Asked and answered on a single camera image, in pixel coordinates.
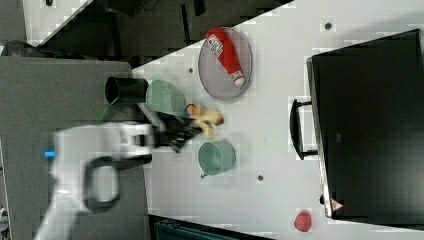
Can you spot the green perforated colander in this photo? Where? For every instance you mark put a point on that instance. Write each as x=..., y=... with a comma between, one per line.
x=165, y=97

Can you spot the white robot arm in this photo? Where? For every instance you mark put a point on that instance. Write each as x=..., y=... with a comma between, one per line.
x=88, y=161

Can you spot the green mug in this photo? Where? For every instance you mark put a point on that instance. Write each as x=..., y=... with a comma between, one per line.
x=216, y=157

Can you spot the grey round plate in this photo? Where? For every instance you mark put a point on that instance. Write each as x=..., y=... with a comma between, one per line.
x=215, y=79

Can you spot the red strawberry toy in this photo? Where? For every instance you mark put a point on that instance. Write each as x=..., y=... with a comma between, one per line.
x=303, y=221

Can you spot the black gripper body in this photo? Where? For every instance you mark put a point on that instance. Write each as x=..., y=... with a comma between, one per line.
x=169, y=130

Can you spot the blue bowl with orange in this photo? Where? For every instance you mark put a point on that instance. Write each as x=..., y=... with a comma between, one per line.
x=189, y=110

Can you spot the red ketchup bottle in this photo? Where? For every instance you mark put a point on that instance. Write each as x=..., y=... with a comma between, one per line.
x=222, y=47

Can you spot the peeled banana toy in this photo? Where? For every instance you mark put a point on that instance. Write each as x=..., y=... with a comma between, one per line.
x=205, y=118

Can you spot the black toaster oven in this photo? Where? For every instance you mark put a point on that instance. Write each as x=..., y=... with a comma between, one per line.
x=368, y=114

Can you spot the black cylinder cup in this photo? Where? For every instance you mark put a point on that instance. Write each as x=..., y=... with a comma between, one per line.
x=125, y=90

